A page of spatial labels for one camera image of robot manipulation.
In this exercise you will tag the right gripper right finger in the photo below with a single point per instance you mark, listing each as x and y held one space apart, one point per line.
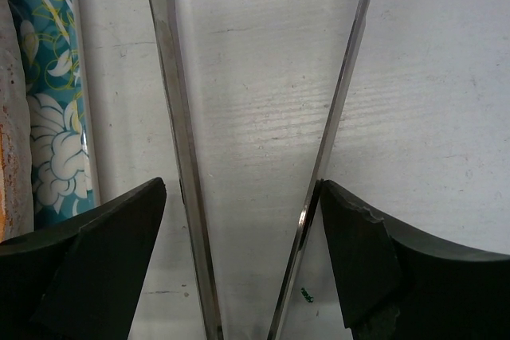
395 281

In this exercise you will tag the metal tongs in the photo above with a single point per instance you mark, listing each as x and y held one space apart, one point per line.
165 20

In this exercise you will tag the teal floral tray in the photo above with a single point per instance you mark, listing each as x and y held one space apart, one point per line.
64 177

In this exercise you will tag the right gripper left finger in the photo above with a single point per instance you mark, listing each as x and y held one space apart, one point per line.
82 278

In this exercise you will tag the white-edged fake bread slice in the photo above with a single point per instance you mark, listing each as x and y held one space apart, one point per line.
16 160

